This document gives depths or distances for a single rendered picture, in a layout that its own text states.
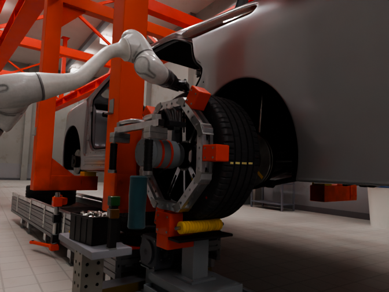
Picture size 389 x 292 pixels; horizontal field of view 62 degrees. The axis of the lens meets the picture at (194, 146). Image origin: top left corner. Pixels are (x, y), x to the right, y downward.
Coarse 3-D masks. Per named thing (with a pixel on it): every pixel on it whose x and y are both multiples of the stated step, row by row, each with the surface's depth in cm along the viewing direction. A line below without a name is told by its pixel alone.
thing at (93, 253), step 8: (64, 240) 148; (72, 240) 141; (80, 248) 132; (88, 248) 128; (96, 248) 129; (104, 248) 129; (120, 248) 130; (128, 248) 132; (88, 256) 125; (96, 256) 123; (104, 256) 125; (112, 256) 127
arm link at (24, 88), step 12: (24, 72) 110; (0, 84) 104; (12, 84) 105; (24, 84) 107; (36, 84) 109; (0, 96) 104; (12, 96) 105; (24, 96) 108; (36, 96) 111; (0, 108) 110; (12, 108) 111; (24, 108) 116
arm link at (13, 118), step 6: (0, 114) 115; (6, 114) 116; (12, 114) 117; (18, 114) 119; (0, 120) 115; (6, 120) 117; (12, 120) 119; (18, 120) 122; (0, 126) 116; (6, 126) 118; (12, 126) 121; (0, 132) 118
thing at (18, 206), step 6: (12, 192) 463; (12, 198) 462; (18, 198) 426; (24, 198) 398; (78, 198) 480; (84, 198) 464; (90, 198) 450; (12, 204) 455; (18, 204) 424; (24, 204) 397; (72, 204) 445; (78, 204) 450; (84, 204) 455; (90, 204) 441; (12, 210) 451; (18, 210) 421; (24, 210) 393; (24, 216) 389; (24, 222) 401
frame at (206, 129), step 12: (156, 108) 170; (168, 108) 162; (180, 108) 161; (192, 120) 145; (204, 120) 145; (204, 132) 139; (204, 144) 139; (204, 168) 138; (192, 180) 142; (204, 180) 139; (156, 192) 172; (192, 192) 141; (156, 204) 163; (168, 204) 154; (180, 204) 147; (192, 204) 148
